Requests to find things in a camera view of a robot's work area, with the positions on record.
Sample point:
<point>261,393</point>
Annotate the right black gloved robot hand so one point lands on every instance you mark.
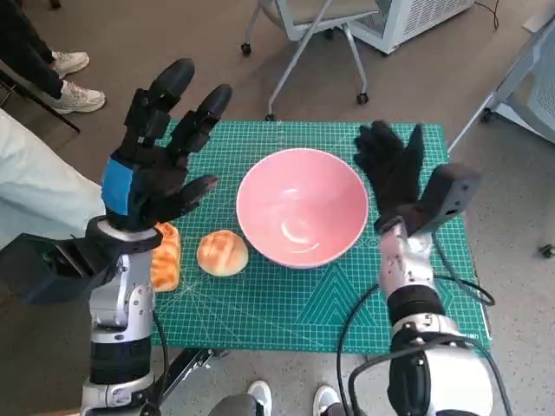
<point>394,173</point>

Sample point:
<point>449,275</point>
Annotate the left bare robot hand blue tape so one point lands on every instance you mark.
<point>147,182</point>

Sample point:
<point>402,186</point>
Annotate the long striped bread loaf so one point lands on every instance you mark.
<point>167,264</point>

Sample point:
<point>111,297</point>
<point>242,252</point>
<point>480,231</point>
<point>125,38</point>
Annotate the pink bowl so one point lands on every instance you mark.
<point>303,208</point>

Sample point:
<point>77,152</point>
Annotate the round bread bun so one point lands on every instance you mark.
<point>221,253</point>

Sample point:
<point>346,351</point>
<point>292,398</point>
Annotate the black metal chair leg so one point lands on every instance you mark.
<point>65,121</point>

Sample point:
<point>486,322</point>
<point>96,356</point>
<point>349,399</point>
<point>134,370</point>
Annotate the person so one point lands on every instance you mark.
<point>39,182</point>
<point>21,39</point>

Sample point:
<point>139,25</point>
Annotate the white perforated cabinet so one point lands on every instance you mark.
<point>425,17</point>

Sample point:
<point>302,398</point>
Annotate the pale mesh wheeled chair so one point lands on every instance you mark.
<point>542,95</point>

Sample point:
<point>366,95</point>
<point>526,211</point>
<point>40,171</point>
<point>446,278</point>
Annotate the black caster wheel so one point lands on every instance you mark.
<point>547,251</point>

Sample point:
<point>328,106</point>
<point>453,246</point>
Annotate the green cutting mat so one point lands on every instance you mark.
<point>282,303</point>

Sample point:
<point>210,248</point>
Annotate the grey wheeled chair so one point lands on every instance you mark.
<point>329,11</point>

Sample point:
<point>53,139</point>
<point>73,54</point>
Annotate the pale cardboard piece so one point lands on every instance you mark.
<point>537,21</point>

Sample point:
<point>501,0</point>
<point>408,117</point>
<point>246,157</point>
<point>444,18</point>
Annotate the white shoe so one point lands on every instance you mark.
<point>325,398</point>
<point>260,396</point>

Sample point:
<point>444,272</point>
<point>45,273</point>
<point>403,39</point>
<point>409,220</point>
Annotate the right black wrist camera box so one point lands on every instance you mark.
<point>451,190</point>

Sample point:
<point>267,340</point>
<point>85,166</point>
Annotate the black metal table rail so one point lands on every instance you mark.
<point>186,368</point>

